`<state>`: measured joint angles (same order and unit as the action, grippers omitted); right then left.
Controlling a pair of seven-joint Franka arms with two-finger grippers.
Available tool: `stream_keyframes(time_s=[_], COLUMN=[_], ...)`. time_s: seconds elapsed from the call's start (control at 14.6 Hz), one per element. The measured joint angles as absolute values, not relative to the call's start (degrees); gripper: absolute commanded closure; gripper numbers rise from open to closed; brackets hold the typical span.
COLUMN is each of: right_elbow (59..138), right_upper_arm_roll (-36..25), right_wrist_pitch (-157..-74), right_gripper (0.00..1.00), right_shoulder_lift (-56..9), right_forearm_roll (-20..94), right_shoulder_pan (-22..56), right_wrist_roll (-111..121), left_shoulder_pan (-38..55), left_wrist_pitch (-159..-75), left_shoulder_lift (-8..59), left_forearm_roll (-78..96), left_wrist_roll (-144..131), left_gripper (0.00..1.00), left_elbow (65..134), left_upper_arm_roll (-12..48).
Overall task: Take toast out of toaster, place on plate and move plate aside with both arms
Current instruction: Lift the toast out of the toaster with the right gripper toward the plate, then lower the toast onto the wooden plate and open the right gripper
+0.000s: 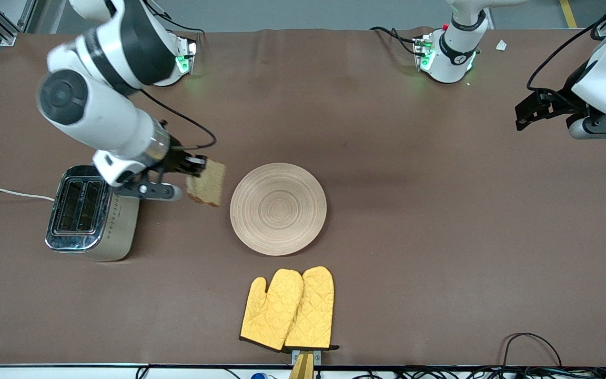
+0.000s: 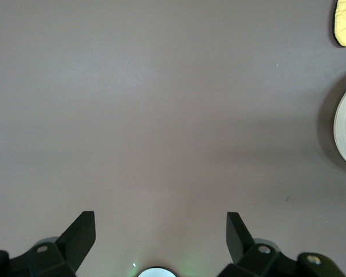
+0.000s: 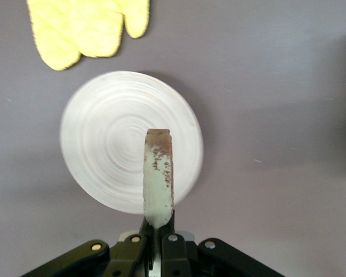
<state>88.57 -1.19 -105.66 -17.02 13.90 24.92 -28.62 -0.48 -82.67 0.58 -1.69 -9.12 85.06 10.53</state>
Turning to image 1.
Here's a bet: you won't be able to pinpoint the brown toast slice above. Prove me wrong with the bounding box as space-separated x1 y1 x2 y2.
186 159 226 207

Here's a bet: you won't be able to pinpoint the round wooden plate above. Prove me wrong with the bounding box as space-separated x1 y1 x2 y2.
230 163 328 257

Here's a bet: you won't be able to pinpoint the beige chrome toaster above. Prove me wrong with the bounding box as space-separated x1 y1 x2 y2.
45 165 140 262

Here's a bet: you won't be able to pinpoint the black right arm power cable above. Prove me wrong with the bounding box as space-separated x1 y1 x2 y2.
143 0 205 36

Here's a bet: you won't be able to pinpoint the yellow quilted oven mitt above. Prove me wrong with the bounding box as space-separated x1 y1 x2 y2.
239 269 305 352
284 266 339 352

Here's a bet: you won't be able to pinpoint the tangled black cables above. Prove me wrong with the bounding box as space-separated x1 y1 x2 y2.
350 366 606 379

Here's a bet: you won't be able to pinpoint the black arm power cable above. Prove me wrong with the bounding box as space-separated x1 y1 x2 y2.
370 26 419 56
143 0 205 36

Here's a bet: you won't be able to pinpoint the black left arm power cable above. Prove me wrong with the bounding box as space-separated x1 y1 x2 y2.
370 26 419 56

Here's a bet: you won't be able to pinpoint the black looped cable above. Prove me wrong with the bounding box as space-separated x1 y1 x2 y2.
500 333 564 369

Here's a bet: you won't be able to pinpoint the grey metal bracket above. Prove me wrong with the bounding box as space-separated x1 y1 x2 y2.
292 349 322 365

